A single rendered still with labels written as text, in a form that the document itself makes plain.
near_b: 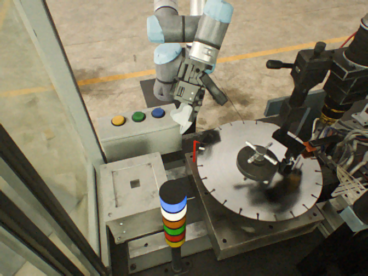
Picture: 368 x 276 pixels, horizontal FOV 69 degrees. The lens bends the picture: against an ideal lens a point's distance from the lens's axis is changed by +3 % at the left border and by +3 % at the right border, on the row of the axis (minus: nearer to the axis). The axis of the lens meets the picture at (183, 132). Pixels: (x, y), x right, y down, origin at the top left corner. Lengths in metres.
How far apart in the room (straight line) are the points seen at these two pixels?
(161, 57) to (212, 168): 0.56
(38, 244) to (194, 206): 0.56
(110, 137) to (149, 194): 0.25
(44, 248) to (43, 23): 0.39
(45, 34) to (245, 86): 2.17
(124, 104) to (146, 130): 1.52
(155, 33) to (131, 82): 1.83
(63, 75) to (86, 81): 2.11
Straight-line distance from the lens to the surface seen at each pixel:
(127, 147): 0.92
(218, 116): 2.23
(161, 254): 0.82
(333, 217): 0.88
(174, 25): 0.80
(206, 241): 0.83
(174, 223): 0.48
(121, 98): 2.45
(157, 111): 0.92
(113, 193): 0.75
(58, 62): 0.62
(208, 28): 0.71
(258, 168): 0.72
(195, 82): 0.73
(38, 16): 0.58
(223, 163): 0.73
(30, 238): 0.38
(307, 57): 0.59
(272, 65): 0.61
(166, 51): 1.11
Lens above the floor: 1.53
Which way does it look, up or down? 47 degrees down
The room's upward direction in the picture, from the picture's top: straight up
